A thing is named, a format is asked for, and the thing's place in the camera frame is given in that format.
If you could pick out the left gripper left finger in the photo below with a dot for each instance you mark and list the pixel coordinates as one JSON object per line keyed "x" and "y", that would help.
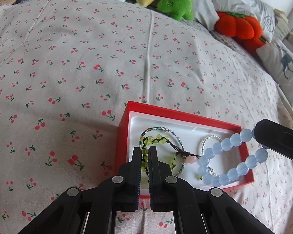
{"x": 92, "y": 210}

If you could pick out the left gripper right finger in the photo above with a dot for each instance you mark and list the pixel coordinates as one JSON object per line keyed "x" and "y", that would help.
{"x": 195, "y": 210}

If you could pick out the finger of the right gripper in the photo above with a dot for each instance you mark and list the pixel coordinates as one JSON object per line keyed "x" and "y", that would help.
{"x": 275, "y": 136}

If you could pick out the red jewelry box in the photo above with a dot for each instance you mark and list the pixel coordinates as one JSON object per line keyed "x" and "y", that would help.
{"x": 192, "y": 130}

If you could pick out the deer print pillow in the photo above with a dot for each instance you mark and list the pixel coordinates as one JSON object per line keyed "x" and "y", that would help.
{"x": 278, "y": 61}

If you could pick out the orange pumpkin plush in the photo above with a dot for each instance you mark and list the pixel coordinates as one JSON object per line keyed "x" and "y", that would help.
{"x": 246, "y": 30}

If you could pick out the cherry print bedsheet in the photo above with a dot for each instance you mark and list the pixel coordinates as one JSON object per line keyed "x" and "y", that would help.
{"x": 68, "y": 69}

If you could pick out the grey patterned pillow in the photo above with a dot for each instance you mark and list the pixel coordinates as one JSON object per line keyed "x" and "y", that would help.
{"x": 205, "y": 12}

